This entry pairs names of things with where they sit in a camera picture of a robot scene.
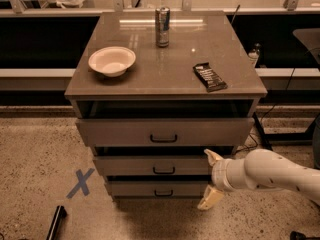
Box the grey bottom drawer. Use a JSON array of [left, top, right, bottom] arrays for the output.
[[106, 181, 208, 198]]

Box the grey drawer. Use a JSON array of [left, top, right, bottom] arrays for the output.
[[106, 181, 208, 198], [93, 154, 212, 176], [76, 119, 254, 147]]

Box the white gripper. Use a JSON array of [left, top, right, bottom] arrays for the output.
[[197, 149, 235, 211]]

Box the small bottle behind cabinet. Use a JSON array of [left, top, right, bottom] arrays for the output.
[[248, 43, 261, 68]]

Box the silver blue drink can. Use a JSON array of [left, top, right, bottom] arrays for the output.
[[155, 6, 170, 48]]

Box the black stand leg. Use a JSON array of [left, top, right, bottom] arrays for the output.
[[253, 114, 272, 150]]

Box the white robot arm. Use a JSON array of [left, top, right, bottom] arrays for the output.
[[197, 149, 320, 210]]

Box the black object bottom right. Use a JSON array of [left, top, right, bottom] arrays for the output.
[[290, 231, 320, 240]]

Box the black tube lower left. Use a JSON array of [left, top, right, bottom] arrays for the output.
[[46, 205, 67, 240]]

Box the blue tape cross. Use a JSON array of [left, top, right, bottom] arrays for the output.
[[66, 168, 94, 199]]

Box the white bowl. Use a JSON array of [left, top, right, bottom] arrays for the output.
[[88, 46, 136, 77]]

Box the black snack bar wrapper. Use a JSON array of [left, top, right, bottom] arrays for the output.
[[193, 62, 228, 92]]

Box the grey drawer cabinet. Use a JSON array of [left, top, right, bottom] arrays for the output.
[[66, 12, 267, 186]]

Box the grey top drawer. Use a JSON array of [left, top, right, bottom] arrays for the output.
[[76, 119, 254, 147]]

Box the black floor cable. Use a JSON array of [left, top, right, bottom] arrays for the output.
[[234, 47, 320, 155]]

